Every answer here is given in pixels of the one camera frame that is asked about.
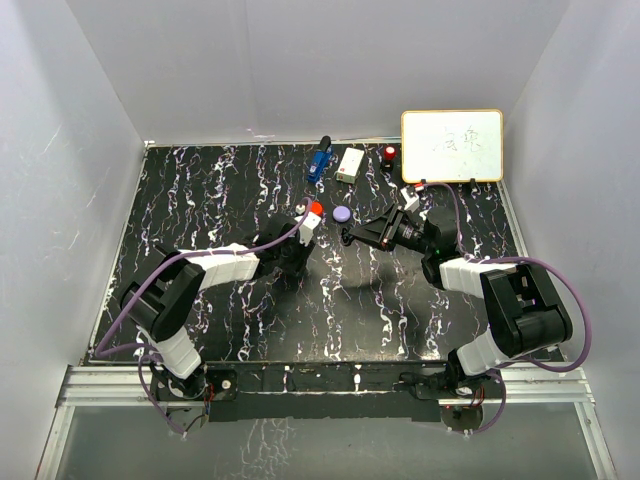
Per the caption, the red emergency stop button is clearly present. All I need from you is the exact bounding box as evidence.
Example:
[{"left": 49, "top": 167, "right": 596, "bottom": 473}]
[{"left": 381, "top": 145, "right": 397, "bottom": 171}]

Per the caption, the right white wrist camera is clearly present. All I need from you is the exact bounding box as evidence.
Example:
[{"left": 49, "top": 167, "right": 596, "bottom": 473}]
[{"left": 400, "top": 183, "right": 425, "bottom": 212}]

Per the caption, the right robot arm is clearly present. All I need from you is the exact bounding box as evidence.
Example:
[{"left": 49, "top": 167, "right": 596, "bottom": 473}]
[{"left": 341, "top": 206, "right": 573, "bottom": 397}]

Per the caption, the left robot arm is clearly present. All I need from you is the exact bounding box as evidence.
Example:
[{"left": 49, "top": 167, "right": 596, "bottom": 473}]
[{"left": 127, "top": 213, "right": 321, "bottom": 399}]

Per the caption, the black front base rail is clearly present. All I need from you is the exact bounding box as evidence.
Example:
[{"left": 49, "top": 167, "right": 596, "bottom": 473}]
[{"left": 149, "top": 360, "right": 506, "bottom": 424}]

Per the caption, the white rectangular box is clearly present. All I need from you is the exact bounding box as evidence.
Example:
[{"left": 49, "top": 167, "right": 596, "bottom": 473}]
[{"left": 335, "top": 147, "right": 364, "bottom": 184}]

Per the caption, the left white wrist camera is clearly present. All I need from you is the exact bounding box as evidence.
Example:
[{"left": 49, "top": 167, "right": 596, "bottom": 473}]
[{"left": 298, "top": 209, "right": 322, "bottom": 247}]

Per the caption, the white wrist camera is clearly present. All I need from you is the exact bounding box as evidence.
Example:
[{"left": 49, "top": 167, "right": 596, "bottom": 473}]
[
  {"left": 400, "top": 183, "right": 425, "bottom": 212},
  {"left": 298, "top": 209, "right": 322, "bottom": 247}
]

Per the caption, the orange earbud charging case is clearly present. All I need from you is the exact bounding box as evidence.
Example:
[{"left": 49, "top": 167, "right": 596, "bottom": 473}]
[{"left": 311, "top": 201, "right": 324, "bottom": 217}]

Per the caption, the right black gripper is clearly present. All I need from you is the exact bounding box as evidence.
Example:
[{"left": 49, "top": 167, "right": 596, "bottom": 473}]
[{"left": 350, "top": 203, "right": 434, "bottom": 256}]

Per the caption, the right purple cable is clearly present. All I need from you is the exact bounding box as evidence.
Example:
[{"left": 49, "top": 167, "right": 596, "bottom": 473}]
[{"left": 414, "top": 182, "right": 594, "bottom": 441}]

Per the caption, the white whiteboard wooden frame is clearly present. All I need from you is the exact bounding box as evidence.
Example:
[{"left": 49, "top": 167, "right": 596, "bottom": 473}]
[{"left": 401, "top": 109, "right": 504, "bottom": 184}]

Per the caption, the blue black stapler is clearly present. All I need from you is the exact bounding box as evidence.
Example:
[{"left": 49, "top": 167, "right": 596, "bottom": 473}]
[{"left": 307, "top": 135, "right": 333, "bottom": 183}]

